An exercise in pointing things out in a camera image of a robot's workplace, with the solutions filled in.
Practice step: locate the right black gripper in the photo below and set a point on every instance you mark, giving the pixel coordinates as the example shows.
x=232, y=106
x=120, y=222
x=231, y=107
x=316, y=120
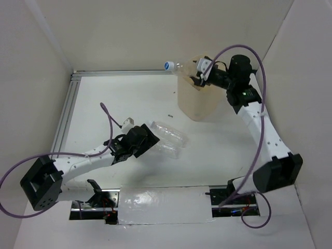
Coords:
x=199, y=82

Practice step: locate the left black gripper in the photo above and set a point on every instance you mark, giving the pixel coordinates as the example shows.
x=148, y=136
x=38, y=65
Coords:
x=149, y=140

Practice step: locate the clear bottle pointing down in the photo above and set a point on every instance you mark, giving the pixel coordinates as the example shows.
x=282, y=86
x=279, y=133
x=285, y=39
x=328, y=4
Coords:
x=181, y=68

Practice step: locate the clear bottle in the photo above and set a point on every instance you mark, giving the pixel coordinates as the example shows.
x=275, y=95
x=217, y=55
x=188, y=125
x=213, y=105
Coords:
x=169, y=133
x=168, y=149

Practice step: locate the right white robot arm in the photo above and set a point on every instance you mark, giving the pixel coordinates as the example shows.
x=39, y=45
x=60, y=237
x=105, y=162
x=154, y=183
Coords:
x=280, y=167

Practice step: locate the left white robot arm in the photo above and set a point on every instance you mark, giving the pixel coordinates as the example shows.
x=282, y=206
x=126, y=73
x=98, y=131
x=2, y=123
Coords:
x=46, y=182

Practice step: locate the beige plastic bin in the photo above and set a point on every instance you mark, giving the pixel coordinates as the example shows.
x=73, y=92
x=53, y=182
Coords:
x=196, y=102

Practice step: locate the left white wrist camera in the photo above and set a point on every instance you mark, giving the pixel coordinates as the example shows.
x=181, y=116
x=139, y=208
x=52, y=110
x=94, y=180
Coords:
x=127, y=125

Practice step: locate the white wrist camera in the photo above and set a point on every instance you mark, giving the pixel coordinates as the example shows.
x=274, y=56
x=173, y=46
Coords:
x=204, y=67
x=127, y=125

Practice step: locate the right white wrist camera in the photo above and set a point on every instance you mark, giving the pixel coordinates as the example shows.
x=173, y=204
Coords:
x=204, y=67

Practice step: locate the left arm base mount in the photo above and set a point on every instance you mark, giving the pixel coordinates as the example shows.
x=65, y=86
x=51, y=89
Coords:
x=104, y=208

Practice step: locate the aluminium frame rail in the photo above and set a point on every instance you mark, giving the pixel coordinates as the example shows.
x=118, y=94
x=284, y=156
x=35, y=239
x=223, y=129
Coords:
x=220, y=147

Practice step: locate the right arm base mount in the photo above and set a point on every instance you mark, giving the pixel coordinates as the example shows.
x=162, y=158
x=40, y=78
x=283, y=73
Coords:
x=233, y=208

